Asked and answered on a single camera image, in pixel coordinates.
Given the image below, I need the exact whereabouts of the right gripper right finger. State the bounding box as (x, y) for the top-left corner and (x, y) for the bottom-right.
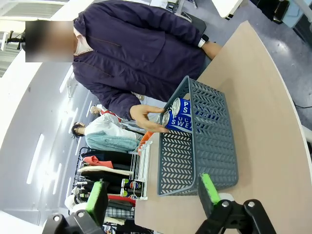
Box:
(195, 173), (277, 234)

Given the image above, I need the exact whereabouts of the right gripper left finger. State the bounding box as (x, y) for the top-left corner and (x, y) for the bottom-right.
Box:
(43, 179), (109, 234)

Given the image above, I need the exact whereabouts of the grey plastic lattice basket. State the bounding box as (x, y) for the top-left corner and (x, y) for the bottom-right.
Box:
(157, 75), (239, 197)

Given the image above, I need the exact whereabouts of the blue Pocari Sweat can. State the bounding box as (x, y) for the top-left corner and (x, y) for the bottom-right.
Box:
(160, 111), (203, 134)
(170, 97), (194, 116)

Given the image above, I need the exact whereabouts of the person's right hand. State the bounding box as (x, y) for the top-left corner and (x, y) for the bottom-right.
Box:
(130, 104), (171, 134)

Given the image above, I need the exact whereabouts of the person's left hand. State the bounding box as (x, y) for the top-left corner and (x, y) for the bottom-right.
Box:
(201, 42), (223, 59)

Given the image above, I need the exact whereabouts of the black clothes rack with garments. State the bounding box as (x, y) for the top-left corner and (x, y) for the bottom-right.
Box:
(64, 146), (137, 234)

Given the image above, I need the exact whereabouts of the Pepsi can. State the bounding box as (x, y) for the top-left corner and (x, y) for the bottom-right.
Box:
(120, 189), (144, 199)
(121, 178), (145, 190)

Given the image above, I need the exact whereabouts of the person in light jacket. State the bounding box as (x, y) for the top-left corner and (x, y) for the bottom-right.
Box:
(71, 113), (145, 153)

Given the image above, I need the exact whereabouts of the mannequin with red top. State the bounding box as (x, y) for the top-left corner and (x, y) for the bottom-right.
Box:
(89, 104), (123, 120)

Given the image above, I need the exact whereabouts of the white wristwatch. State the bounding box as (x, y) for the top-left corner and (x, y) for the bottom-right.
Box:
(197, 34), (211, 48)

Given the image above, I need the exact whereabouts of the person in dark navy jacket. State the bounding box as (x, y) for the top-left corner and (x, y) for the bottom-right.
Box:
(25, 0), (212, 121)

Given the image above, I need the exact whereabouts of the black office chair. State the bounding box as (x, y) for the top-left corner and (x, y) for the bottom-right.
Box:
(180, 11), (208, 34)

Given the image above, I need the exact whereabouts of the white wire can dispenser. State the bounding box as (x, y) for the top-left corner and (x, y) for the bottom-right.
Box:
(129, 140), (154, 201)

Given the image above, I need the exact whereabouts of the black mount on stand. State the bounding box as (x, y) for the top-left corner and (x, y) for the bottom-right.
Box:
(6, 30), (25, 51)

